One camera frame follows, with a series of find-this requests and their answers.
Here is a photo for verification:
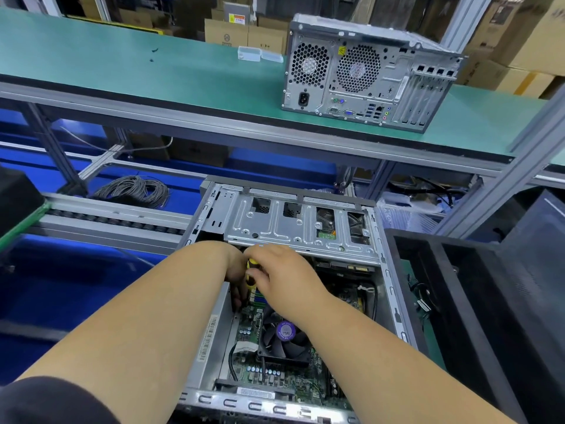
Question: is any person's right hand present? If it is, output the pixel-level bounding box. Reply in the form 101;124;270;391
240;243;332;327

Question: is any person's left hand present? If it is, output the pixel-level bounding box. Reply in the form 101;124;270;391
216;243;257;310

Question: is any yellow handled screwdriver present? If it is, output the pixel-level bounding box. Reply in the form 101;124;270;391
244;256;261;288

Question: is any grey computer case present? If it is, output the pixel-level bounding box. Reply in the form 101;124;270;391
172;176;420;424

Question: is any green motherboard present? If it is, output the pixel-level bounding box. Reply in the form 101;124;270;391
225;287;381;407

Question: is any grey side panel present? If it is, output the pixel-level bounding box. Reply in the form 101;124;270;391
496;188;565;288

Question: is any person's left forearm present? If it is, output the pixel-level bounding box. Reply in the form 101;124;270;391
18;241;248;424

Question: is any person's right forearm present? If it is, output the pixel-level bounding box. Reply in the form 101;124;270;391
300;296;517;424

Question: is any person's black left sleeve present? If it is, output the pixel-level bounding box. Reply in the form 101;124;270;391
0;375;120;424

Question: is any silver backed desktop computer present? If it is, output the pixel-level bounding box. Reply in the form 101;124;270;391
282;13;467;133

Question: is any silver power supply unit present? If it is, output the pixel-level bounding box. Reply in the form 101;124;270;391
181;309;235;394

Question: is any empty black foam tray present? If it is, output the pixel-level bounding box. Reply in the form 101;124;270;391
384;227;565;424

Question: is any small clear plastic box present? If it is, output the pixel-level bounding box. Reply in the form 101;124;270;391
238;45;285;64

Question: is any black foam tray with boards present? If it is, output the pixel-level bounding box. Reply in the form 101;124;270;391
0;167;49;253

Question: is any brown cardboard box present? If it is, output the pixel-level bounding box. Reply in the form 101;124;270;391
203;0;288;54

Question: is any green upper shelf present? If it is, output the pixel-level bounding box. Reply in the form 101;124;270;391
0;6;565;168

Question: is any stack of cardboard boxes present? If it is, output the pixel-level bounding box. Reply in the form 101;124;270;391
463;0;565;101

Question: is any grey roller conveyor rail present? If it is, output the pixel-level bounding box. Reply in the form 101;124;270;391
34;191;194;255

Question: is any grey coiled cable bundle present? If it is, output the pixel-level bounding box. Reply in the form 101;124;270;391
91;174;171;210

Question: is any small black cable bundle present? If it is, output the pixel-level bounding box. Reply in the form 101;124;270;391
408;278;438;314

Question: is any dark metal frame leg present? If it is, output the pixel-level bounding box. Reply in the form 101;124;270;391
22;101;89;195

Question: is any aluminium frame post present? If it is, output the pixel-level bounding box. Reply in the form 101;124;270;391
437;84;565;239
440;0;496;54

